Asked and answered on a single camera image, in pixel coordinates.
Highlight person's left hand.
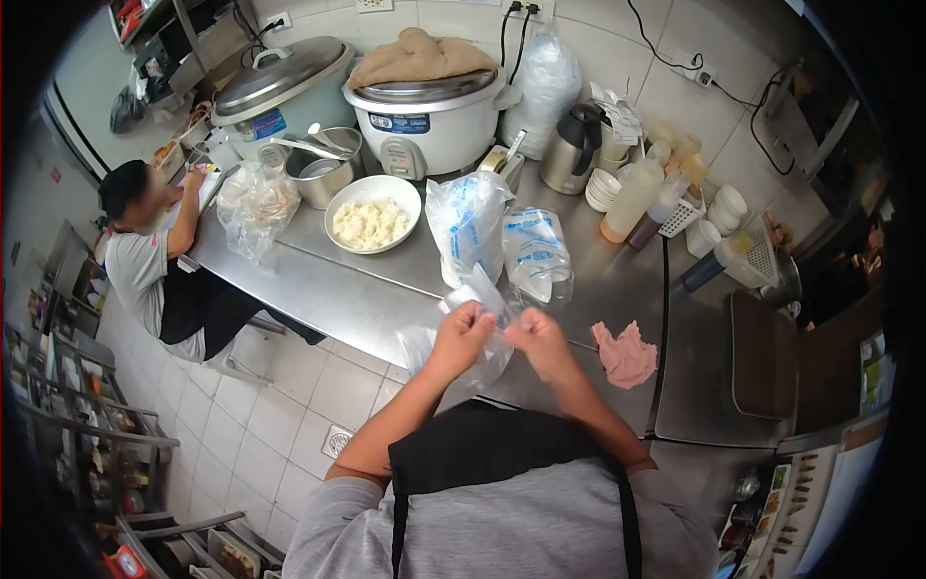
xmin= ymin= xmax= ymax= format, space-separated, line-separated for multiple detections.
xmin=425 ymin=300 xmax=500 ymax=386

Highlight person's right hand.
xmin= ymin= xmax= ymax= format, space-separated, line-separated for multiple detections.
xmin=503 ymin=306 xmax=588 ymax=386

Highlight person's left fingers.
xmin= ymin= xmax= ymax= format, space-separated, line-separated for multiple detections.
xmin=441 ymin=301 xmax=480 ymax=335

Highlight person's right fingers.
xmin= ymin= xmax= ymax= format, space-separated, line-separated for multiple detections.
xmin=515 ymin=307 xmax=554 ymax=335

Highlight person's left thumb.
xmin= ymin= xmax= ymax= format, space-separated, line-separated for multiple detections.
xmin=469 ymin=307 xmax=500 ymax=343

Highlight clear plastic bag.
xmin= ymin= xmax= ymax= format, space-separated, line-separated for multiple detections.
xmin=396 ymin=263 xmax=519 ymax=396
xmin=216 ymin=161 xmax=302 ymax=266

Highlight short blue printed bag pack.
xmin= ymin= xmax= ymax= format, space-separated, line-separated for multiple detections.
xmin=501 ymin=207 xmax=575 ymax=305

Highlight tall blue printed bag pack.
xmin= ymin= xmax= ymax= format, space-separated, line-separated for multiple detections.
xmin=424 ymin=171 xmax=517 ymax=290

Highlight pink cloth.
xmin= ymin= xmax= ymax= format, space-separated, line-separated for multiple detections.
xmin=590 ymin=320 xmax=660 ymax=391

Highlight cooked white rice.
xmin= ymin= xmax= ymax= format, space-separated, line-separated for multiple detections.
xmin=332 ymin=198 xmax=411 ymax=250

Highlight stack of small white dishes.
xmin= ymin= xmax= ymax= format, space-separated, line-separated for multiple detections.
xmin=585 ymin=168 xmax=623 ymax=214

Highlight orange sauce squeeze bottle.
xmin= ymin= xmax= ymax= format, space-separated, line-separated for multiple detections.
xmin=599 ymin=141 xmax=672 ymax=245

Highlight tape dispenser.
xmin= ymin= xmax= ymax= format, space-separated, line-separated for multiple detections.
xmin=477 ymin=130 xmax=528 ymax=193

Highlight dark sauce squeeze bottle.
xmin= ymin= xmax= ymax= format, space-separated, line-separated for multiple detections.
xmin=626 ymin=171 xmax=690 ymax=251

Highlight white bowl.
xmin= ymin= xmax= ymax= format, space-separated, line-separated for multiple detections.
xmin=324 ymin=175 xmax=422 ymax=256

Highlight floor drain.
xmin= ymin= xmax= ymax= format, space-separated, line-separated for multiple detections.
xmin=320 ymin=424 xmax=355 ymax=461

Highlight steel thermos jug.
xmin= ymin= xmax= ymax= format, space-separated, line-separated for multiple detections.
xmin=539 ymin=103 xmax=606 ymax=196

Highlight person's body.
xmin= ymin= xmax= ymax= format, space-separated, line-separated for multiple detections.
xmin=282 ymin=398 xmax=722 ymax=579

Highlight white slotted basket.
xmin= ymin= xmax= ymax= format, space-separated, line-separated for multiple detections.
xmin=657 ymin=195 xmax=707 ymax=240

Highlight white cup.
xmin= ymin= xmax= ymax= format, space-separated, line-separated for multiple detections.
xmin=685 ymin=219 xmax=723 ymax=260

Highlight dark squeeze bottle yellow cap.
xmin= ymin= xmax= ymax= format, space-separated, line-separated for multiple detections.
xmin=680 ymin=230 xmax=755 ymax=294

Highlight white rice cooker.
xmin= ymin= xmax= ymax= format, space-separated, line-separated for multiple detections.
xmin=342 ymin=68 xmax=523 ymax=182

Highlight steel pot with ladles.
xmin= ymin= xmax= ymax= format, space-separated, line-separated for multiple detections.
xmin=269 ymin=123 xmax=365 ymax=211

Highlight bundle of paper receipts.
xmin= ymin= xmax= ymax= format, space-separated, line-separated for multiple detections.
xmin=589 ymin=82 xmax=645 ymax=148

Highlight group of yellow squeeze bottles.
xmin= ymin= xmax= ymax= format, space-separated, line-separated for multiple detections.
xmin=646 ymin=119 xmax=710 ymax=200

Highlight stack of white bowls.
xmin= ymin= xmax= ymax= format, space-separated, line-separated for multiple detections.
xmin=705 ymin=184 xmax=749 ymax=237

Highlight crumpled clear plastic bag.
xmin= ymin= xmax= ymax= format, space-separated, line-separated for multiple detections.
xmin=216 ymin=161 xmax=302 ymax=266

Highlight brown tray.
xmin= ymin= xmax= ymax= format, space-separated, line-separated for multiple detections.
xmin=728 ymin=289 xmax=800 ymax=421

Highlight large sack of clear bags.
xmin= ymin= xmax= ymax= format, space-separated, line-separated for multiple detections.
xmin=498 ymin=32 xmax=584 ymax=162

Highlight brown cloth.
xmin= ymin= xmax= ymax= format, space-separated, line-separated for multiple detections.
xmin=346 ymin=28 xmax=501 ymax=91

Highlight pale green rice cooker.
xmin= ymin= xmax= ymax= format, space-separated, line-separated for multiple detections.
xmin=210 ymin=36 xmax=360 ymax=169

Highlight picture menu board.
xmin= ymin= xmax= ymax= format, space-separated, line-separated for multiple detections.
xmin=716 ymin=416 xmax=892 ymax=579

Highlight metal storage rack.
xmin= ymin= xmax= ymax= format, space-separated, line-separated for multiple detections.
xmin=3 ymin=221 xmax=182 ymax=522

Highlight black plastic bag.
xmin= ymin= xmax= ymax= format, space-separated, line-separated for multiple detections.
xmin=109 ymin=85 xmax=146 ymax=136

